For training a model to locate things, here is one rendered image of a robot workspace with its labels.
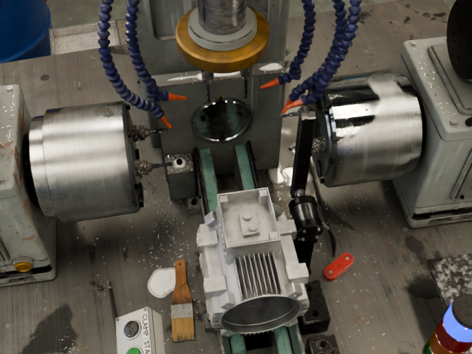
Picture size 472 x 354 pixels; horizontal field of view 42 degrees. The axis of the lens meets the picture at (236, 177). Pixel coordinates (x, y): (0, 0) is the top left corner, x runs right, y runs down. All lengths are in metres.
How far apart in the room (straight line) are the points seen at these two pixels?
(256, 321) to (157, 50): 0.65
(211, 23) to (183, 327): 0.67
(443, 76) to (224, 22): 0.52
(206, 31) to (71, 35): 1.64
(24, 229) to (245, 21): 0.62
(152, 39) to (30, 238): 0.51
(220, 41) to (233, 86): 0.27
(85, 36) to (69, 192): 1.53
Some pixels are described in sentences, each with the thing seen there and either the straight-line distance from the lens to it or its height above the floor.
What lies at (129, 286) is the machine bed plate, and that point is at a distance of 1.49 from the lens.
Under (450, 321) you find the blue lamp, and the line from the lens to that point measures 1.05.
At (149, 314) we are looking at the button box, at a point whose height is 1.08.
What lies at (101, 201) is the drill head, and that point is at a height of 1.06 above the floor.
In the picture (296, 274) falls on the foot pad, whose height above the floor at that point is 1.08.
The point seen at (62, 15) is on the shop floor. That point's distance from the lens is 3.53.
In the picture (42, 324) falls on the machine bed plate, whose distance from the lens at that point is 1.49.
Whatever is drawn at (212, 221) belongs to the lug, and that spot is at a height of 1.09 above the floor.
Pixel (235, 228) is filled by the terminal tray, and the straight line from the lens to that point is 1.17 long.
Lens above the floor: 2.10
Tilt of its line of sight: 53 degrees down
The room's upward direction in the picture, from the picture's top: straight up
